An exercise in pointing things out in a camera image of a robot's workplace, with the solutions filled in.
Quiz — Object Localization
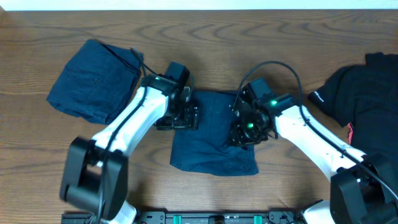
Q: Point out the folded navy shorts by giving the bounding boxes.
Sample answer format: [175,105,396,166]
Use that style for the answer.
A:
[47,39,144,124]

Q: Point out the red cloth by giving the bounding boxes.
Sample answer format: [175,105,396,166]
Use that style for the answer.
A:
[347,123,354,145]

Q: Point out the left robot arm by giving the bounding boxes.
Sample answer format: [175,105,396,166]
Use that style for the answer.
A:
[60,62,199,223]

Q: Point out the black garment with logo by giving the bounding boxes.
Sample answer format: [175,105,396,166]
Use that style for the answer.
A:
[308,52,397,161]

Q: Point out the navy blue shorts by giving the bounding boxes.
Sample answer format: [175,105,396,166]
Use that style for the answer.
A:
[170,90,259,176]

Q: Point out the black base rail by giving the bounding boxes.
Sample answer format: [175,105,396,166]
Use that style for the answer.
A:
[60,208,304,224]

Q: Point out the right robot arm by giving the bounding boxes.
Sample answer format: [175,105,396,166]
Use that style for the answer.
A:
[228,78,397,223]

